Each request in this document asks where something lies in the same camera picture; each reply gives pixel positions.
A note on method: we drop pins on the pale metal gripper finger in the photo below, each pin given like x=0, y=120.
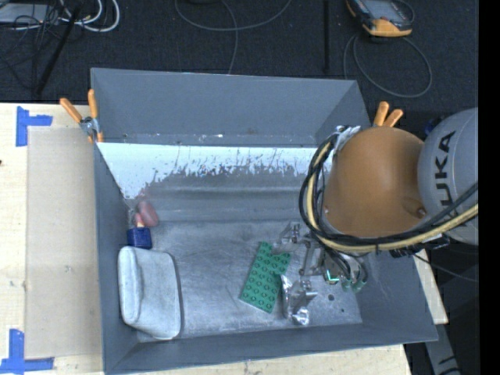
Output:
x=297, y=297
x=288, y=239

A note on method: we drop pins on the dark green flat block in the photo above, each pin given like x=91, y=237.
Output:
x=265, y=277

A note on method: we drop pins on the grey metal bin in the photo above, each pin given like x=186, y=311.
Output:
x=226, y=248

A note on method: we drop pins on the white spray bottle blue cap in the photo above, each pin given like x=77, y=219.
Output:
x=150, y=291

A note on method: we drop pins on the pale flat board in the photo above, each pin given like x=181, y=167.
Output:
x=62, y=240

